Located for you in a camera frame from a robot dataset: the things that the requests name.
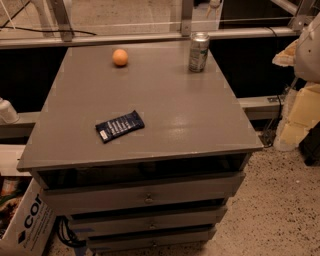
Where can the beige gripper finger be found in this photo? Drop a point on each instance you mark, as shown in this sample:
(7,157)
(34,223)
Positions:
(286,57)

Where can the green silver 7up can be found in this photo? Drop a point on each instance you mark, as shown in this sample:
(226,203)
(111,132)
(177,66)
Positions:
(198,51)

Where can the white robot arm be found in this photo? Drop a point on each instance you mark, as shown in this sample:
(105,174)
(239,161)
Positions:
(303,54)

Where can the orange fruit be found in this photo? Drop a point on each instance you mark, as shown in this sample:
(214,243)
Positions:
(120,57)

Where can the grey drawer cabinet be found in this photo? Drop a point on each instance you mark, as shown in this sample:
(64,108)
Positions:
(167,183)

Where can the dark blue snack packet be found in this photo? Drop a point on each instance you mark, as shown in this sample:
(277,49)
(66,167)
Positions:
(117,127)

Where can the white plastic bottle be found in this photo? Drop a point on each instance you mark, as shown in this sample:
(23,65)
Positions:
(7,112)

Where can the white cardboard box with print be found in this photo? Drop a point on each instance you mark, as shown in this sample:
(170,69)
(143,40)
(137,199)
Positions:
(29,229)

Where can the metal frame rail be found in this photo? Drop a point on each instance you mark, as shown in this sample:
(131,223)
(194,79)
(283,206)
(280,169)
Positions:
(258,32)

